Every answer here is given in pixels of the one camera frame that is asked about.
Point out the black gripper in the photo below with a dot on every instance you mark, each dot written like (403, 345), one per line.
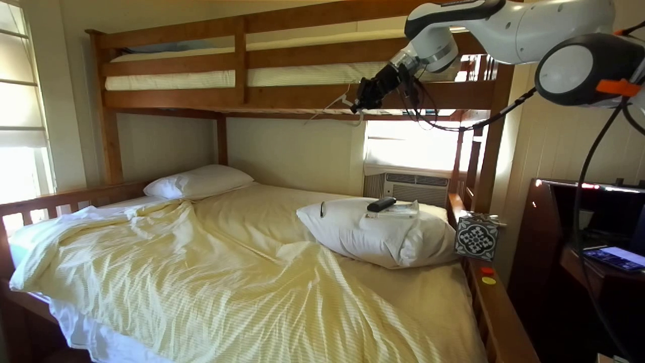
(384, 81)

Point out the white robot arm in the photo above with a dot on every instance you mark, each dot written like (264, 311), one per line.
(537, 33)

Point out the white bed sheet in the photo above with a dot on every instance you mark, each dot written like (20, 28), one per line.
(102, 336)

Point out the bright bare window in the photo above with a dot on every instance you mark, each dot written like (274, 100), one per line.
(409, 144)

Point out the white air conditioner unit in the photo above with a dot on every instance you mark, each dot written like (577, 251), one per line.
(409, 187)

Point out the black remote control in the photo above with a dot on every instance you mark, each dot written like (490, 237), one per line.
(382, 205)

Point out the plump white pillow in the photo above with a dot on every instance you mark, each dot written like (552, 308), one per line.
(376, 234)

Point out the bunk mattress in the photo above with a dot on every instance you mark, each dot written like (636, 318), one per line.
(203, 80)

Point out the patterned black white fabric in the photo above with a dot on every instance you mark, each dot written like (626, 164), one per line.
(477, 237)

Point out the flat white pillow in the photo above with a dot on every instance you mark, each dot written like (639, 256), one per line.
(198, 183)

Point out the red round sticker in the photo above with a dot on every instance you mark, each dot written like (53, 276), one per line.
(486, 271)

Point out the yellow round sticker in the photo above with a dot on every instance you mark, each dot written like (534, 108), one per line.
(489, 282)

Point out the pale yellow blanket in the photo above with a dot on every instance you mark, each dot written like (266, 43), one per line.
(234, 283)

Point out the dark wooden desk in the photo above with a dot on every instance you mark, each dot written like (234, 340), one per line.
(537, 269)

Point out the blue screen tablet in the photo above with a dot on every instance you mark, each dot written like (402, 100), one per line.
(615, 257)

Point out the window with white blind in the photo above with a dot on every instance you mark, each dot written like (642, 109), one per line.
(22, 122)

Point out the wooden bunk bed frame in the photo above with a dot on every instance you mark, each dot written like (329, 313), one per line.
(496, 324)

